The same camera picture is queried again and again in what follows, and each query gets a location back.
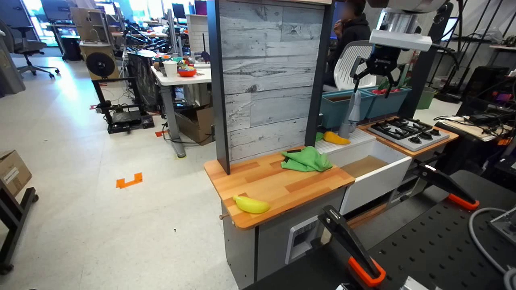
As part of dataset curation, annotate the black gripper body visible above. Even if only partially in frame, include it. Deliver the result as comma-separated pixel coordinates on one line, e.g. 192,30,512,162
368,44,402,71

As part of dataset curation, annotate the white round chair back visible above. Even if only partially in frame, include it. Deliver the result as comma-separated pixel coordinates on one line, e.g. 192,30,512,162
333,41,378,92

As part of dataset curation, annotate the person in black top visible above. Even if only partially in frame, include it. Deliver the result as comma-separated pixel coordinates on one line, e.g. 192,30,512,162
331,0,374,59

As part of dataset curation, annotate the teal storage bin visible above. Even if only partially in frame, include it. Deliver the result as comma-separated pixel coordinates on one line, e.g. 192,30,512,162
320,88,412,133

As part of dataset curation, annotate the grey toy stove top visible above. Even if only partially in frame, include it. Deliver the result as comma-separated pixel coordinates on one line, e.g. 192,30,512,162
368,117,452,154

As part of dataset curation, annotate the yellow toy banana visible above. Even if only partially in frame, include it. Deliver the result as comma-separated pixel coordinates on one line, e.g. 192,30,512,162
233,194,273,216
323,131,352,147

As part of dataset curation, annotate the white toy sink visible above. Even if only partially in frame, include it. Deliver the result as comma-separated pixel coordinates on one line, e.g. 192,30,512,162
316,128,415,218

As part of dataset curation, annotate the grey wood backsplash panel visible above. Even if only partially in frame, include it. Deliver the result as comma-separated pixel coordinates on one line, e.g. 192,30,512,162
207,0,336,176

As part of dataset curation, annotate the green cloth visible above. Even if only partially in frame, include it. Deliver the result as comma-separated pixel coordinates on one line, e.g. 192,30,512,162
279,146,334,175

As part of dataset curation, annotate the black orange bar clamp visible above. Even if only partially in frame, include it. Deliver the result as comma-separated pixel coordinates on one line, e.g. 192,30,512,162
316,205,389,290
416,160,483,213

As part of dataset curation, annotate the wooden toy kitchen unit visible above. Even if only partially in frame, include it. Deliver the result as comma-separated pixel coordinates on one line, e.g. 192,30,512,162
202,115,462,290

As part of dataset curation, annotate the black perforated base board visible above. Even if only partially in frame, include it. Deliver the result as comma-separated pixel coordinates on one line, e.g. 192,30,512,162
244,168,516,290

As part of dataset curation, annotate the red bowl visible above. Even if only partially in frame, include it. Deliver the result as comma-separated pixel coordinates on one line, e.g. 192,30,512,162
176,63,199,80

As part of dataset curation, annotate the cardboard box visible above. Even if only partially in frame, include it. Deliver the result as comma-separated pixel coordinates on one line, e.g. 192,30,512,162
173,104,216,147
0,149,34,199

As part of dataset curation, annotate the white desk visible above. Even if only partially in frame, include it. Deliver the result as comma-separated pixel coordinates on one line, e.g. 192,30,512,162
149,60,215,160

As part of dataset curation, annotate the white cup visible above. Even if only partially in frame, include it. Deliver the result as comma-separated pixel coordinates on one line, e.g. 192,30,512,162
162,60,179,81

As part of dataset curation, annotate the dark office chair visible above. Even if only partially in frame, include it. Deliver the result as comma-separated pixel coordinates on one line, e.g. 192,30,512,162
0,20,62,81

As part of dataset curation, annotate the grey coiled cable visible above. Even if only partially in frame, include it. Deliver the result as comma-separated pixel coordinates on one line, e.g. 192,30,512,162
468,207,516,290

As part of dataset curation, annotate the black stand frame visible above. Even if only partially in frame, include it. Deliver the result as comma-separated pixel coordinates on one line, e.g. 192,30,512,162
0,181,41,278

